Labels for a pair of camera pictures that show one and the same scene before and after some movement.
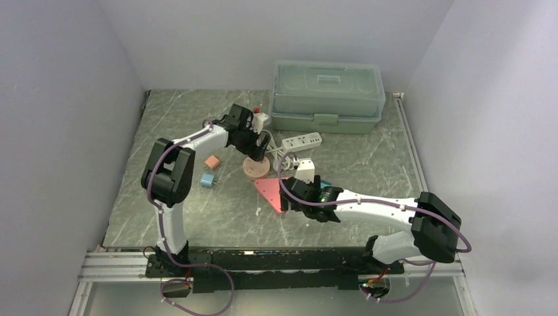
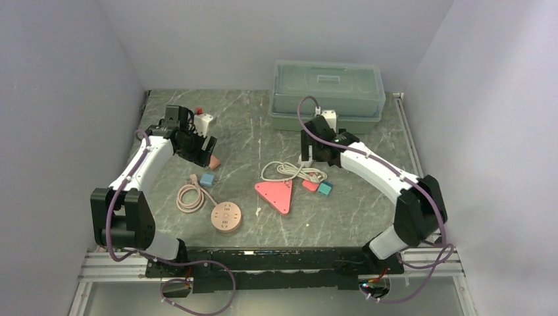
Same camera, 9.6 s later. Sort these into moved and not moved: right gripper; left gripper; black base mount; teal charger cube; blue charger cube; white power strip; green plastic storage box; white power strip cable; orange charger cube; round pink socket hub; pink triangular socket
Moved: left gripper; white power strip; white power strip cable; right gripper; round pink socket hub
Not moved: teal charger cube; green plastic storage box; orange charger cube; black base mount; pink triangular socket; blue charger cube
